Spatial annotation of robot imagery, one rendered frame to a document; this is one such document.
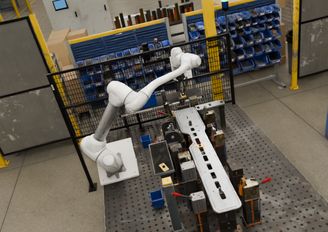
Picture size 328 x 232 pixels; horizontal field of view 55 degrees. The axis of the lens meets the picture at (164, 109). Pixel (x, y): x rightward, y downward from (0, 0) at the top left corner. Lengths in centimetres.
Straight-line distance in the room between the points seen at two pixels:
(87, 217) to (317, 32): 415
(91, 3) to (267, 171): 728
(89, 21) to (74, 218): 637
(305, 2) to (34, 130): 431
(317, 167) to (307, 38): 218
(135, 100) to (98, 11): 684
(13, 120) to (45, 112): 45
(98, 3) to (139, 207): 715
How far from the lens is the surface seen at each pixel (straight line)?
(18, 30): 440
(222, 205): 212
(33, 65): 450
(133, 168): 292
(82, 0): 910
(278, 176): 275
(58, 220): 392
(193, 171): 227
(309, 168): 392
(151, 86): 252
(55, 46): 678
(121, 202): 274
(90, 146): 276
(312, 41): 542
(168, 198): 217
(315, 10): 527
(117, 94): 246
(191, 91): 340
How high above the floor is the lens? 256
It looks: 29 degrees down
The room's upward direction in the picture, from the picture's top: 12 degrees counter-clockwise
